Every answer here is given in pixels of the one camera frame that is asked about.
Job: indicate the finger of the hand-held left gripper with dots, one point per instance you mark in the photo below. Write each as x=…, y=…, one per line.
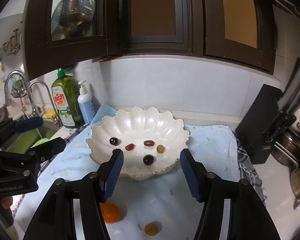
x=30, y=124
x=50, y=146

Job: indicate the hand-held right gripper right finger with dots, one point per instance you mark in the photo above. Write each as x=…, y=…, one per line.
x=193, y=177

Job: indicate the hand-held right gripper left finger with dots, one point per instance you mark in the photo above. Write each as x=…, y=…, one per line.
x=112, y=177

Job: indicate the small red grape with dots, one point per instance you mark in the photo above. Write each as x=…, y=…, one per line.
x=130, y=147

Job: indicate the small dark purple grape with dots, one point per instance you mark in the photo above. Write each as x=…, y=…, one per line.
x=114, y=141

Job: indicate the large dark purple grape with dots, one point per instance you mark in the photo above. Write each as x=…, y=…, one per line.
x=148, y=159

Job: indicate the olive green grape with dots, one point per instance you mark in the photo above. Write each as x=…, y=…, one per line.
x=161, y=149

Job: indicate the long red grape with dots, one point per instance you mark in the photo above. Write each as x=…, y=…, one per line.
x=148, y=143

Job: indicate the white scalloped bowl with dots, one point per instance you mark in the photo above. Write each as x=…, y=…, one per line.
x=140, y=127

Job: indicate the person's left hand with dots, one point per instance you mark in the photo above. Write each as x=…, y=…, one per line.
x=7, y=202

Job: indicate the green plastic basin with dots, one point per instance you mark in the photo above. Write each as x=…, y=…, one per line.
x=40, y=142

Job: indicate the steel sink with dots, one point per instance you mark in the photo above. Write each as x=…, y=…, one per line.
x=40, y=132

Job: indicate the yellow sponge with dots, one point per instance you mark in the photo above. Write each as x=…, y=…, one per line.
x=50, y=114

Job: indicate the orange tangerine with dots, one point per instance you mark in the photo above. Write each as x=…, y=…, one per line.
x=110, y=212

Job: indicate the thin steel faucet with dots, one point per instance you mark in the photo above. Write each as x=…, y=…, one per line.
x=48, y=92

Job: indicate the green dish soap bottle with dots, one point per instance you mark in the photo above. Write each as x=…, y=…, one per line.
x=66, y=100

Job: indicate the large steel faucet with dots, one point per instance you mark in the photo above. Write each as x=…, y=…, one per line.
x=7, y=85

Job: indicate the light blue cloth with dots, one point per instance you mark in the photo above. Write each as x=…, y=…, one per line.
x=152, y=200

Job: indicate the blue pump bottle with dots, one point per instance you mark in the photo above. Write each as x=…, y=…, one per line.
x=86, y=105

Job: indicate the grey checkered cloth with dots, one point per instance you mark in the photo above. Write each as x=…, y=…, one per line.
x=250, y=175

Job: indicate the yellow brown grape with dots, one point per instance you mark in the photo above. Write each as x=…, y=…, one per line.
x=150, y=229

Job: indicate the open brown window sash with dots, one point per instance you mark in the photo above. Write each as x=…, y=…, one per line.
x=37, y=42

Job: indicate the black knife block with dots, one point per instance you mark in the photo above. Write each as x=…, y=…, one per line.
x=257, y=120

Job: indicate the steel steamer plate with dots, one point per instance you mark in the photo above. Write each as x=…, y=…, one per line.
x=72, y=12

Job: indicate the wall hooks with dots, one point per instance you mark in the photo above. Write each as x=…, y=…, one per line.
x=12, y=42

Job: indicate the white wall rack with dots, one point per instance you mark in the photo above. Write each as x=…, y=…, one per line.
x=287, y=5

